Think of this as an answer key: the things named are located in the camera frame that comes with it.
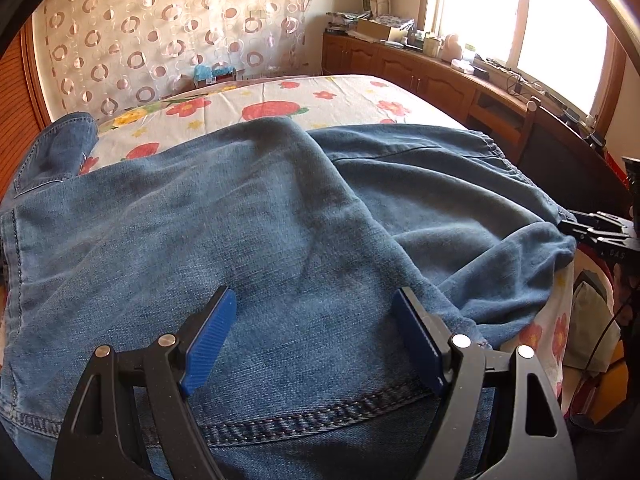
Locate dark blue jeans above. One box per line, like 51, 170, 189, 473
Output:
2, 112, 98, 205

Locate light blue denim jeans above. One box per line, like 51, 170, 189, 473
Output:
1, 113, 576, 479

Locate dark wooden chair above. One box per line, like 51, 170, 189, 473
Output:
466, 96, 634, 221

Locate brown wooden sideboard cabinet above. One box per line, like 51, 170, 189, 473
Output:
321, 32, 533, 150

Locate pink figurine on sideboard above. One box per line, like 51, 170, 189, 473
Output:
440, 34, 463, 63

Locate floral bed sheet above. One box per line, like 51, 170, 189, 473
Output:
74, 76, 575, 410

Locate cardboard box on sideboard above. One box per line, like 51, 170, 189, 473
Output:
356, 20, 408, 42

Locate blue item behind bed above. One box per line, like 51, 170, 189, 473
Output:
193, 64, 236, 88

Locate white circle-patterned curtain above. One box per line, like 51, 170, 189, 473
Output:
32, 0, 311, 120

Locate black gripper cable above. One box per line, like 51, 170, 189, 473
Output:
581, 278, 634, 376

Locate window with wooden frame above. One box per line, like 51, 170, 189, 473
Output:
421, 0, 626, 128

